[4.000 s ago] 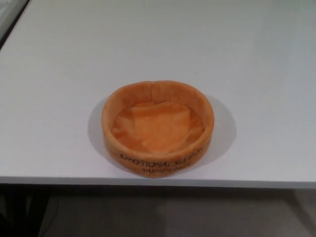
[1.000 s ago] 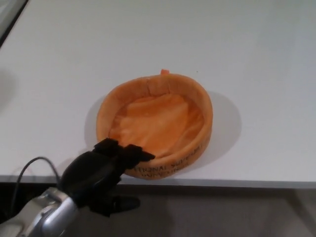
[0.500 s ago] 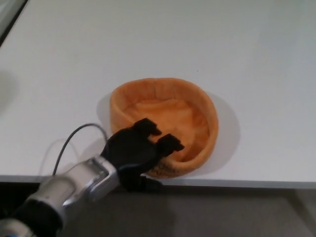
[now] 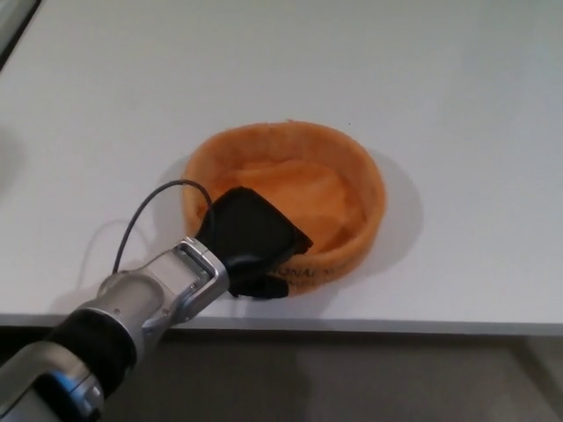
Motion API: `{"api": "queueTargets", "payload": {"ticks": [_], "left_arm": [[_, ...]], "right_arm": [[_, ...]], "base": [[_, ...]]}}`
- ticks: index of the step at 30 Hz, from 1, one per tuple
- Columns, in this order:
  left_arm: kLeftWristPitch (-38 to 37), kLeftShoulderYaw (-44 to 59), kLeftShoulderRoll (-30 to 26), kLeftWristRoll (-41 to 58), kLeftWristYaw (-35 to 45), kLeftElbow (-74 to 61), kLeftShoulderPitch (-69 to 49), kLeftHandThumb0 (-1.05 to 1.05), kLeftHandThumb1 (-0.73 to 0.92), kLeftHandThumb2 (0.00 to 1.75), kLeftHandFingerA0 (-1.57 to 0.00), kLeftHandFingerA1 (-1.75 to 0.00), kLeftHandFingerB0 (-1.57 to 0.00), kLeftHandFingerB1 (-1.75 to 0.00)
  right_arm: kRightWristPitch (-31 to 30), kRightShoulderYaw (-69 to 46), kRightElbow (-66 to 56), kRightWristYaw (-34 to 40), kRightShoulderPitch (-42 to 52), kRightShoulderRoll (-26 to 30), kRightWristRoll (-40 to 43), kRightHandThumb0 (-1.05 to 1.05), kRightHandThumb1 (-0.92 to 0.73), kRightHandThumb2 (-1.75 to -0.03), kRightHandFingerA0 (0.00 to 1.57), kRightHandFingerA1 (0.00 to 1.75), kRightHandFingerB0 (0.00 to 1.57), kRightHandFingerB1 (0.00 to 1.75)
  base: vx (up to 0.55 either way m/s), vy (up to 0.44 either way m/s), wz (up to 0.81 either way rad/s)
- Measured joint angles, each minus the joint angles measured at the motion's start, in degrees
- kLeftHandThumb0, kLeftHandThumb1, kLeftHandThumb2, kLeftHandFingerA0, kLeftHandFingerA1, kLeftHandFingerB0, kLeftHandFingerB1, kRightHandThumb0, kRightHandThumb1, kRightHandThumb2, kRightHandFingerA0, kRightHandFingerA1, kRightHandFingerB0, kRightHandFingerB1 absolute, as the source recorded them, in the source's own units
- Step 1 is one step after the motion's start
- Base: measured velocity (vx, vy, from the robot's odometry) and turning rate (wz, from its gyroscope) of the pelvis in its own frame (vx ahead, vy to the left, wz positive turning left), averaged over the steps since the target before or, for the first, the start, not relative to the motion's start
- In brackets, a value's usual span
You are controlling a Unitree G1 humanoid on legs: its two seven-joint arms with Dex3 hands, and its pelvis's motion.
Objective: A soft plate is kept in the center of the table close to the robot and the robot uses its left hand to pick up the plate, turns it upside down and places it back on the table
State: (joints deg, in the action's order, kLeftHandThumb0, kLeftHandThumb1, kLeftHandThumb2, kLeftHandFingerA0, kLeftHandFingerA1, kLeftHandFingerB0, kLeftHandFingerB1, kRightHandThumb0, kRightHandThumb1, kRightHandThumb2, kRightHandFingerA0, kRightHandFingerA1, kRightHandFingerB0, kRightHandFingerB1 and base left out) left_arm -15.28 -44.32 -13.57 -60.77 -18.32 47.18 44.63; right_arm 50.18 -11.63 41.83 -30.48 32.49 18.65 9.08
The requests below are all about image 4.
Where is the orange plush round plate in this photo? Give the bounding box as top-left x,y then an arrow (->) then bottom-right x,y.
181,118 -> 389,301

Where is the grey adjacent table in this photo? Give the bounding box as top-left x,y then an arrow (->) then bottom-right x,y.
0,0 -> 28,50

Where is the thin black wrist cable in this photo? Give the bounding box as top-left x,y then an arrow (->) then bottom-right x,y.
112,179 -> 217,274

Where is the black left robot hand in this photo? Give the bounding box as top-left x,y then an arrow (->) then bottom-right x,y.
197,186 -> 315,302

